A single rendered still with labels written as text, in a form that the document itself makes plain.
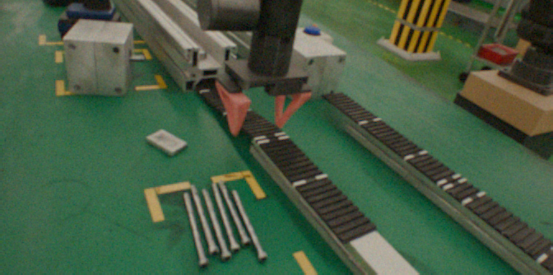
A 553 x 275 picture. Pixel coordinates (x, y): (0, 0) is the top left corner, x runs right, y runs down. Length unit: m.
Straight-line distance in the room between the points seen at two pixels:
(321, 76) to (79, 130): 0.42
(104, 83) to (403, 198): 0.50
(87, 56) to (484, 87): 0.82
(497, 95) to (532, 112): 0.08
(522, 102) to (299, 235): 0.63
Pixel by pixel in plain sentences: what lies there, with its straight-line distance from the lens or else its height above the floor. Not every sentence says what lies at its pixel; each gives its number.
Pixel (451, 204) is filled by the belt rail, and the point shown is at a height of 0.79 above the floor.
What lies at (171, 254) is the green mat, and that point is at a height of 0.78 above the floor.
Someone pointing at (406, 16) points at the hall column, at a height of 0.36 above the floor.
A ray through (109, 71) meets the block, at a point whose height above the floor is 0.83.
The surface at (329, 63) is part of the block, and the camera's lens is 0.72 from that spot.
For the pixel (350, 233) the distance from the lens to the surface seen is 0.42.
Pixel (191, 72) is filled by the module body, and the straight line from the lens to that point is 0.68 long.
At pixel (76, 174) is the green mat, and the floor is 0.78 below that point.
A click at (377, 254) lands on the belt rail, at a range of 0.42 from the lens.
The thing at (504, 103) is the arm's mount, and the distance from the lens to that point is 0.95.
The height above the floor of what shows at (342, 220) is 0.81.
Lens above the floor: 1.10
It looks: 30 degrees down
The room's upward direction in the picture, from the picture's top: 11 degrees clockwise
